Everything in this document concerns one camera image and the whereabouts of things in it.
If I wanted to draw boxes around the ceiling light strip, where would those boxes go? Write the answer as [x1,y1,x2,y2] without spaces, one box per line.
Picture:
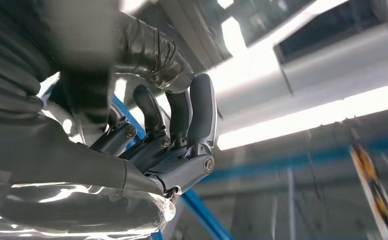
[216,80,388,152]

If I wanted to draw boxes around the yellow and black pole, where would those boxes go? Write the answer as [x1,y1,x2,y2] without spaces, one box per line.
[348,145,388,240]

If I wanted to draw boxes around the ceiling air conditioner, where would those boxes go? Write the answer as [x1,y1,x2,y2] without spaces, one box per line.
[273,1,388,95]

